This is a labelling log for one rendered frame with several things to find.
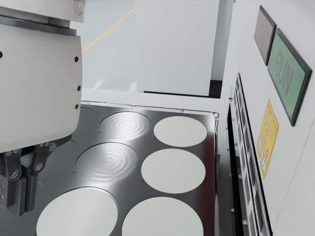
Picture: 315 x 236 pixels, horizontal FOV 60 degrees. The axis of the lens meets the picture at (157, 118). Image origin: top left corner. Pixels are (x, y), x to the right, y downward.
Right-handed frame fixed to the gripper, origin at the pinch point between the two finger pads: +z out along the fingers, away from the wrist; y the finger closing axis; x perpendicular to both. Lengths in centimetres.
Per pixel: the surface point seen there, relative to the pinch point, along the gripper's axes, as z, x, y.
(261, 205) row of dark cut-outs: -1.9, 19.4, -14.4
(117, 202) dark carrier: 6.3, 2.3, -13.2
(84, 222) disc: 7.8, 1.1, -8.6
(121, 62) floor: 19, -192, -248
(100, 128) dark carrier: 2.4, -12.5, -24.3
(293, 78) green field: -15.1, 18.7, -11.1
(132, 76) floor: 27, -154, -223
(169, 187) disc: 4.0, 6.8, -19.2
